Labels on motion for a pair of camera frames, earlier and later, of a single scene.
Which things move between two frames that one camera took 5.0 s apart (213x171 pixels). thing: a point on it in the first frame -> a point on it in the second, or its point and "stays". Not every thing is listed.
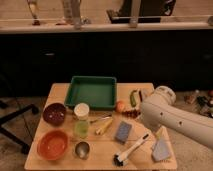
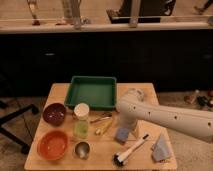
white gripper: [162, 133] -> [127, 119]
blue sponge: [123, 131] stays
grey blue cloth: [161, 150] stays
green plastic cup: [82, 128] stays
